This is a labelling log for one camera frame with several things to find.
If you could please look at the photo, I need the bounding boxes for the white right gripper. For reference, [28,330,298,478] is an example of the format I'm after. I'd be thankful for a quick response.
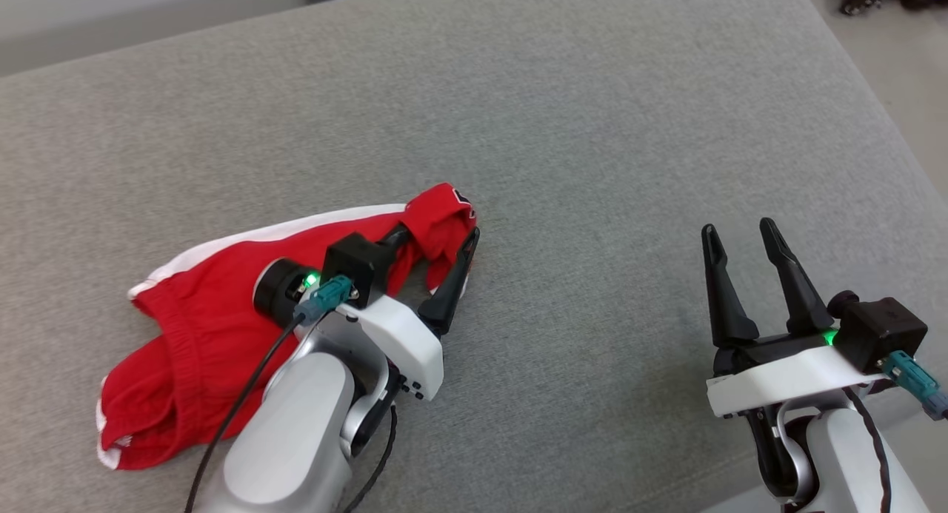
[701,218,889,418]

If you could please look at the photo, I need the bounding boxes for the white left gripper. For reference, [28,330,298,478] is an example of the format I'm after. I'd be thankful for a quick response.
[344,224,481,403]

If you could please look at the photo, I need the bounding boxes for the thin black cable loop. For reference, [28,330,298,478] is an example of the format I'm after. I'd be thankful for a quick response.
[342,403,398,513]

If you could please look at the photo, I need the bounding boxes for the black cylindrical left gripper motor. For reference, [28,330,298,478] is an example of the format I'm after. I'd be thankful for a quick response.
[253,259,321,329]

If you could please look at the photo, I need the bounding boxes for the red shorts with white trim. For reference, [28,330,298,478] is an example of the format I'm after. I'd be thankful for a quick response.
[95,183,481,471]

